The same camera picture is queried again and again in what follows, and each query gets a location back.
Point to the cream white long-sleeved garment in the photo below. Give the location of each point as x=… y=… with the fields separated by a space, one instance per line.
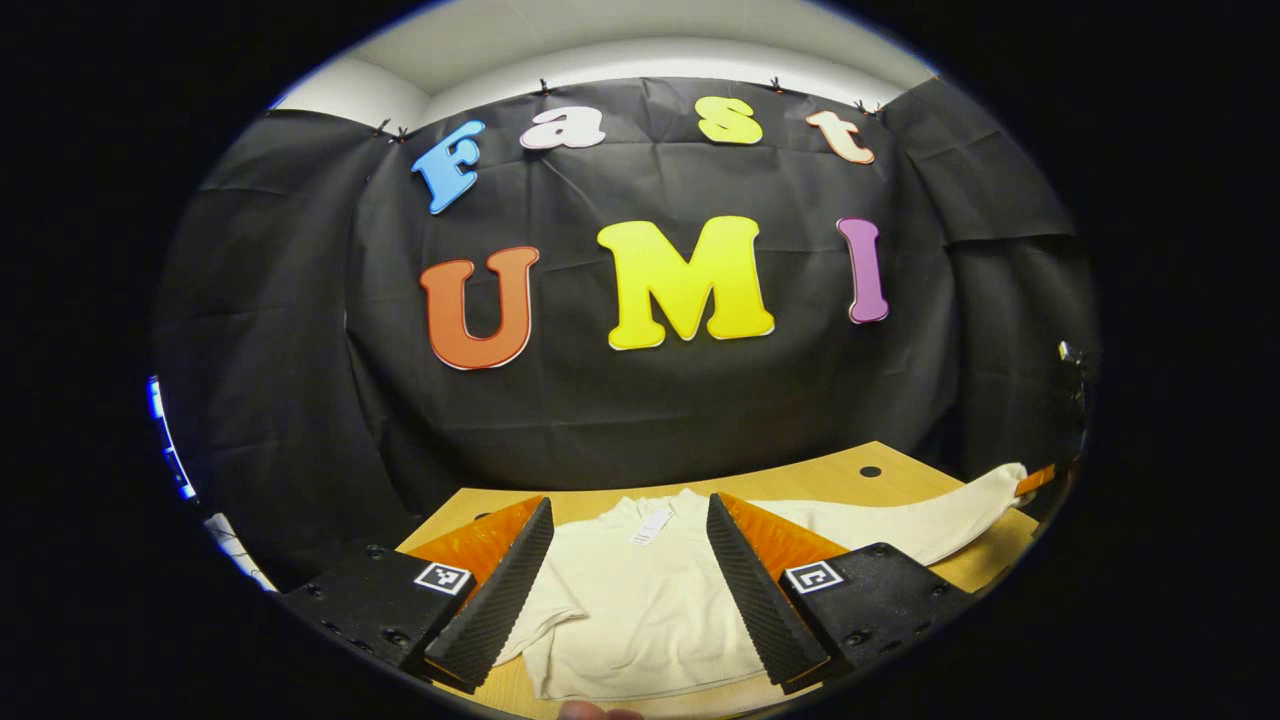
x=640 y=610

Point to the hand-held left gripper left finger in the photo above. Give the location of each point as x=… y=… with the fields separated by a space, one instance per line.
x=505 y=590

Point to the white desk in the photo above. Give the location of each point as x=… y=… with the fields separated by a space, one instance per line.
x=235 y=550

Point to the computer monitor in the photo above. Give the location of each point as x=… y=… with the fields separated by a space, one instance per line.
x=165 y=440

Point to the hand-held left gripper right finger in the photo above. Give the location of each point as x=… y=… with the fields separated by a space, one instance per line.
x=755 y=590

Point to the black backdrop cloth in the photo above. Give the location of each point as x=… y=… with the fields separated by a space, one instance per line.
x=650 y=410

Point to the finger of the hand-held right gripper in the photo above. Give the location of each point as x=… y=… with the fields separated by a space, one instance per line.
x=1037 y=481

